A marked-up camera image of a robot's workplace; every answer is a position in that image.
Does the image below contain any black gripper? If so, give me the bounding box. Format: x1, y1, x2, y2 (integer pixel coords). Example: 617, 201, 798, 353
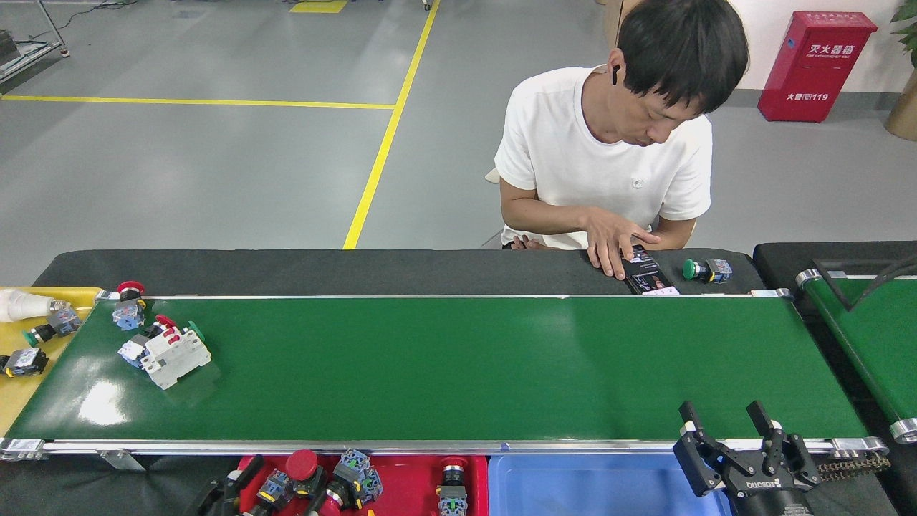
672, 400, 822, 516

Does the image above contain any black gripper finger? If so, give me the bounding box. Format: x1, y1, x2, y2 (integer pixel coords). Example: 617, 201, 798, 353
188, 478, 225, 516
221, 455, 267, 514

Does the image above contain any white circuit breaker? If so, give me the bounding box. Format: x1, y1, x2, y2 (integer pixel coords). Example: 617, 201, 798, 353
140, 326, 213, 391

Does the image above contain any yellow push button switch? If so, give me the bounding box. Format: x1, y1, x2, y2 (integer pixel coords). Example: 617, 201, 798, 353
0, 347, 51, 379

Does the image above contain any green conveyor with silver rollers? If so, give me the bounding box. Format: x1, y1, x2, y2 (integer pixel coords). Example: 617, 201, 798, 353
795, 269, 917, 445

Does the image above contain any yellow tray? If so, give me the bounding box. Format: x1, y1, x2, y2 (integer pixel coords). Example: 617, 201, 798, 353
0, 287, 105, 438

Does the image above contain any green conveyor belt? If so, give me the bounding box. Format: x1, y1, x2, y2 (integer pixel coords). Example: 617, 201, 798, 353
0, 290, 891, 470

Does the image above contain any person's right hand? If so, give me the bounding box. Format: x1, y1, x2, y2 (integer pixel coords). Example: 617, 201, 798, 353
585, 207, 662, 281

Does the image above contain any blue plastic bin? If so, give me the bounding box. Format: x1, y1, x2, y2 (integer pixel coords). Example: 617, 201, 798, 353
489, 453, 731, 516

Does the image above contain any red plastic bin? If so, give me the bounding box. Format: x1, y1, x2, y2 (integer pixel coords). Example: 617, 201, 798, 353
236, 454, 490, 516

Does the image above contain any black smartphone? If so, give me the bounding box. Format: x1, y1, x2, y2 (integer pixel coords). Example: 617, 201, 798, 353
620, 245, 681, 297

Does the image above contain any white light bulb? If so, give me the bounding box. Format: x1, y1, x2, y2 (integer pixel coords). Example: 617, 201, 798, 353
0, 289, 62, 323

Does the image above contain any person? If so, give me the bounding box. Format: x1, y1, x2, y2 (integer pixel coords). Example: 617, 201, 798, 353
494, 0, 749, 280

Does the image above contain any potted plant in brass pot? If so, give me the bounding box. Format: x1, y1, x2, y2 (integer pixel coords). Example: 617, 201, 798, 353
885, 0, 917, 140

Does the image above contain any red fire extinguisher box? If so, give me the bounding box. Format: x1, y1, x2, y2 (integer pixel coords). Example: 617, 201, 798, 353
757, 11, 878, 123

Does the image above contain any cardboard box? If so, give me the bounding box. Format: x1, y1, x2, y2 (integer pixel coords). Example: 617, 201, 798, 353
604, 0, 645, 51

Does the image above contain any metal rack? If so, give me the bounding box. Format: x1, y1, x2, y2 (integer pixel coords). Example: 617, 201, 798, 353
0, 0, 71, 83

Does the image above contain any conveyor drive chain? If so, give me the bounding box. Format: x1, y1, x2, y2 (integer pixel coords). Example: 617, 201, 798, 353
817, 451, 893, 482

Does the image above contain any black cable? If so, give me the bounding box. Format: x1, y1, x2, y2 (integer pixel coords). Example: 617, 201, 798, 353
813, 254, 917, 309

